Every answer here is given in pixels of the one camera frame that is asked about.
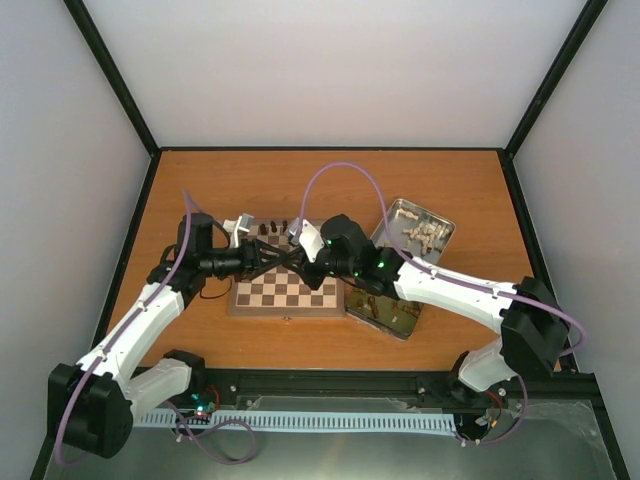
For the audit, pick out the small green circuit board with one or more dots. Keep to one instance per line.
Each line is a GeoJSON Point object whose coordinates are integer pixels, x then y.
{"type": "Point", "coordinates": [199, 405]}

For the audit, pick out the black frame post left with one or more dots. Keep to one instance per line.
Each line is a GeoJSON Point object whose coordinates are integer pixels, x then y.
{"type": "Point", "coordinates": [100, 51]}

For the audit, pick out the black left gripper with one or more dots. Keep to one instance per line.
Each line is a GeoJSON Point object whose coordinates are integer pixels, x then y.
{"type": "Point", "coordinates": [252, 256]}

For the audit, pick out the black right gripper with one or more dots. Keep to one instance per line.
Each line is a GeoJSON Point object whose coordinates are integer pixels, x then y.
{"type": "Point", "coordinates": [298, 259]}

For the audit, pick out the black frame post right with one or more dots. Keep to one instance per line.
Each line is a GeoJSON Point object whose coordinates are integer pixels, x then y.
{"type": "Point", "coordinates": [575, 38]}

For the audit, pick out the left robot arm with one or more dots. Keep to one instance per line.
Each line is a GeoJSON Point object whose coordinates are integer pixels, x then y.
{"type": "Point", "coordinates": [93, 404]}

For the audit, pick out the light blue cable duct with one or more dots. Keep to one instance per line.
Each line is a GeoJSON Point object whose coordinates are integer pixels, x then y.
{"type": "Point", "coordinates": [328, 422]}

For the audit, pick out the gold tin tray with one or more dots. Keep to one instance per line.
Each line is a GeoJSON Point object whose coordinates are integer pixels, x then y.
{"type": "Point", "coordinates": [401, 330]}

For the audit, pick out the wooden folding chess board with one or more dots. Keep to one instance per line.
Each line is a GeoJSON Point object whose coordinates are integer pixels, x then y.
{"type": "Point", "coordinates": [281, 293]}

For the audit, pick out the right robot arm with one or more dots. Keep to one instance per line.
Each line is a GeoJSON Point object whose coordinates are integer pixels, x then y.
{"type": "Point", "coordinates": [531, 333]}

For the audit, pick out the pile of white chess pieces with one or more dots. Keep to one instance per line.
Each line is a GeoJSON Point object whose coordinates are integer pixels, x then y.
{"type": "Point", "coordinates": [424, 231]}

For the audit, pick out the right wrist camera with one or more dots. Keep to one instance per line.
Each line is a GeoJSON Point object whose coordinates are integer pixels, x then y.
{"type": "Point", "coordinates": [304, 234]}

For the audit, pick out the black frame post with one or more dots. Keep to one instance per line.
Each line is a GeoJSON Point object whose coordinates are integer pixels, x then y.
{"type": "Point", "coordinates": [100, 51]}
{"type": "Point", "coordinates": [575, 38]}

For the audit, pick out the silver tin tray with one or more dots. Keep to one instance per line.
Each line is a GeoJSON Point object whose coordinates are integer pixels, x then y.
{"type": "Point", "coordinates": [396, 224]}

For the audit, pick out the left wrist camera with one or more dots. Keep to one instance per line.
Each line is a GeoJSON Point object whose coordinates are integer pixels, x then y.
{"type": "Point", "coordinates": [237, 228]}

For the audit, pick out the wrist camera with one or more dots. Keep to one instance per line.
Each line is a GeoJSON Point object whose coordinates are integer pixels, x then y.
{"type": "Point", "coordinates": [304, 234]}
{"type": "Point", "coordinates": [237, 228]}

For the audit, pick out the pile of dark chess pieces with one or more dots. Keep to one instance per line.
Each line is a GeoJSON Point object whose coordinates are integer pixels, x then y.
{"type": "Point", "coordinates": [383, 308]}

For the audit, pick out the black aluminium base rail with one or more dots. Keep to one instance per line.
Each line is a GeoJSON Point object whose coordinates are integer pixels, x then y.
{"type": "Point", "coordinates": [428, 389]}

